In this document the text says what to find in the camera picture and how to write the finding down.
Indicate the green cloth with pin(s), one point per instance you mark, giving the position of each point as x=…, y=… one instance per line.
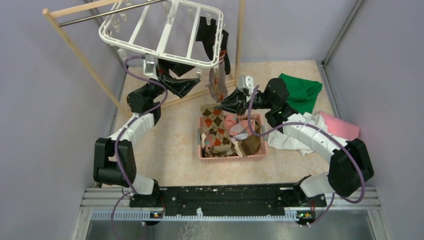
x=303, y=93

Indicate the white clip hanger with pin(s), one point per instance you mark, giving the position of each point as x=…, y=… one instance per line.
x=166, y=30

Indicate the wooden drying rack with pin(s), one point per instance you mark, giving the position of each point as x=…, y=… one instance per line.
x=52, y=19

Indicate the brown striped sock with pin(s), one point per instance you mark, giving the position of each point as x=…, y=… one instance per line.
x=250, y=146

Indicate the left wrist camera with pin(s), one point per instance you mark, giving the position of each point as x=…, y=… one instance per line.
x=150, y=66

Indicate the white cloth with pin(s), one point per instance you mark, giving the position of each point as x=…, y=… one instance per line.
x=281, y=141

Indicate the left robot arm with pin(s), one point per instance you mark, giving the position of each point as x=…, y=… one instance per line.
x=114, y=160

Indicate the pink cloth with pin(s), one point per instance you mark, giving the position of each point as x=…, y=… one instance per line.
x=340, y=128

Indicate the black sock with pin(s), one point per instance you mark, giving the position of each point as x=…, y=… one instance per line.
x=224, y=49
x=206, y=35

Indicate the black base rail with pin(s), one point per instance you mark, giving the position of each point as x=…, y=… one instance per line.
x=241, y=200

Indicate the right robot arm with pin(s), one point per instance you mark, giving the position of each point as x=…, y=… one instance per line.
x=349, y=162

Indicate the metal rack rod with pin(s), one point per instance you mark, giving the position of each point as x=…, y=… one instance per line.
x=119, y=10

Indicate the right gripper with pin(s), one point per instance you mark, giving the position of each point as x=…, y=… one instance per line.
x=236, y=102

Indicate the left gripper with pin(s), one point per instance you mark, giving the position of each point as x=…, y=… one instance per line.
x=180, y=86

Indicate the pink patterned sock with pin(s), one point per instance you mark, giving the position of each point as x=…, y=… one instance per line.
x=238, y=130

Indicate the argyle patterned sock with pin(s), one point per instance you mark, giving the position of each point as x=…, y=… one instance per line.
x=217, y=85
x=217, y=143

